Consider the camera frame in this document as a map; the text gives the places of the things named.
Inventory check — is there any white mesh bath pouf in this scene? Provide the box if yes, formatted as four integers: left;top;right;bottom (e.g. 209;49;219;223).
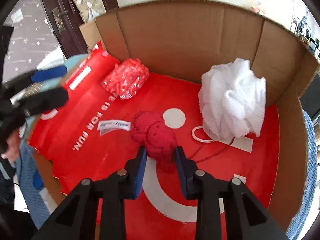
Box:
199;58;266;140

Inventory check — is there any red mesh bag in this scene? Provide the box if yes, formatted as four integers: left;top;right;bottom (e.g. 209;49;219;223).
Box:
101;59;150;100

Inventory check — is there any cardboard box red interior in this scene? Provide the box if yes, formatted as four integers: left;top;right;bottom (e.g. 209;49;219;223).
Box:
28;0;318;230

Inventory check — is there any red knitted yarn ball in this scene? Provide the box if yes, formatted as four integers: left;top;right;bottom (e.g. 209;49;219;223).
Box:
130;111;178;162

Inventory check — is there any person's left hand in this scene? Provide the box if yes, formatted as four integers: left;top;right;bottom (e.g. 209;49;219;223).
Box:
1;129;21;163

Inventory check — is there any dark brown door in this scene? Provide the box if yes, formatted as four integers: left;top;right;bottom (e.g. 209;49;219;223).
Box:
42;0;118;58

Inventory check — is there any beige hanging door organizer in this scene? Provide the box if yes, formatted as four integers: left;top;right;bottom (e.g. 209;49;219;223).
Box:
73;0;106;23

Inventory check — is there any blue knitted blanket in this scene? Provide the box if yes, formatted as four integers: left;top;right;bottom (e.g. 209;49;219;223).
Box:
10;109;318;240

